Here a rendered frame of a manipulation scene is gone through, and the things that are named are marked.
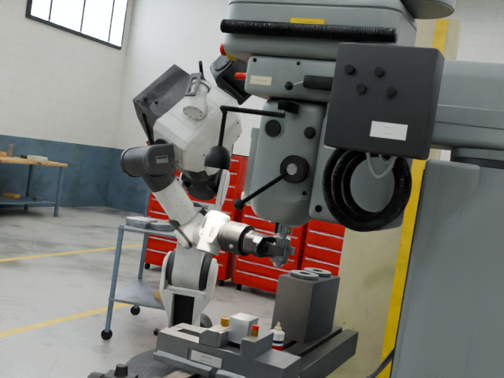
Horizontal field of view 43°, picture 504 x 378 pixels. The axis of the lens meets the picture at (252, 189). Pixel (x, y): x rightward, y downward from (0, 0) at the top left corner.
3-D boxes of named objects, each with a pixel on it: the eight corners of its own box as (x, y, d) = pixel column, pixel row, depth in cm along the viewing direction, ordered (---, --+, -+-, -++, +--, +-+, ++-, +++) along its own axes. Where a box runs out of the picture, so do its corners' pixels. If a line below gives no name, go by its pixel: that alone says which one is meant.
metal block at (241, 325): (226, 340, 156) (229, 316, 156) (236, 335, 162) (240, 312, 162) (245, 346, 154) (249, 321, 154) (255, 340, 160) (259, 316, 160)
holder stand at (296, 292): (269, 333, 200) (279, 270, 199) (299, 322, 219) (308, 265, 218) (304, 343, 194) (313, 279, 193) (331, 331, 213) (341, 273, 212)
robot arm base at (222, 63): (199, 75, 217) (214, 82, 207) (222, 46, 217) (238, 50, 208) (228, 101, 225) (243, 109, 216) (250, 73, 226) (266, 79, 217)
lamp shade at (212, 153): (205, 165, 181) (208, 144, 181) (229, 169, 181) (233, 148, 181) (202, 166, 174) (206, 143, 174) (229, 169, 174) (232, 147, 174)
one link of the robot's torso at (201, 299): (163, 348, 264) (170, 244, 247) (210, 357, 262) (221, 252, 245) (151, 370, 249) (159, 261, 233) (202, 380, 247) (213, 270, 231)
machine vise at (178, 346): (150, 358, 160) (156, 316, 159) (180, 346, 174) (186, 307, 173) (278, 399, 146) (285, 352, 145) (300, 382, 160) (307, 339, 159)
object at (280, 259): (290, 264, 172) (293, 242, 172) (277, 263, 169) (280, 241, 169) (280, 260, 176) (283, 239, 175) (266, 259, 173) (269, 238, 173)
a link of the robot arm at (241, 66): (238, 40, 216) (212, 70, 217) (250, 45, 209) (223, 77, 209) (259, 61, 223) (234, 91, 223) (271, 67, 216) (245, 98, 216)
